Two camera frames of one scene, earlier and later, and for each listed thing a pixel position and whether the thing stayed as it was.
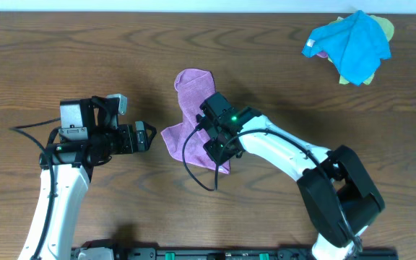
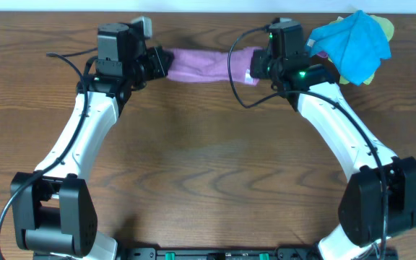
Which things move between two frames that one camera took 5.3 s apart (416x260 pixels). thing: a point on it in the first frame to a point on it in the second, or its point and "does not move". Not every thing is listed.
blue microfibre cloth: x=355 y=43 does not move
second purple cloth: x=323 y=54 does not move
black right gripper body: x=214 y=151 to x=262 y=67
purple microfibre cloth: x=193 y=87 to x=211 y=65
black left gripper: x=131 y=141 to x=158 y=54
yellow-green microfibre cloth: x=389 y=29 does not move
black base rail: x=251 y=253 does not move
